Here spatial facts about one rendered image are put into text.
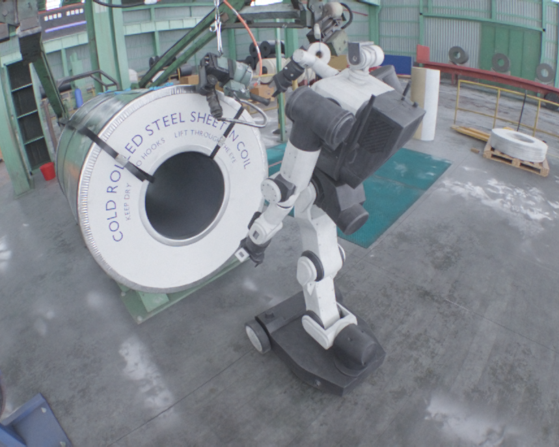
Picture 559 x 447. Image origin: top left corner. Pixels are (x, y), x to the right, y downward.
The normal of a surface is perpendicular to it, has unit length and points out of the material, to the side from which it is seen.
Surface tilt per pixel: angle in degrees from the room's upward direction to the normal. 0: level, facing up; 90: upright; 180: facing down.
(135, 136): 90
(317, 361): 0
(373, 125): 95
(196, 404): 0
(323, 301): 76
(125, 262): 90
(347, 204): 69
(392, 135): 95
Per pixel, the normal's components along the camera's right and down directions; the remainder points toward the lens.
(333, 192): -0.81, 0.34
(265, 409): -0.05, -0.85
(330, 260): 0.50, -0.01
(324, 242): 0.55, 0.22
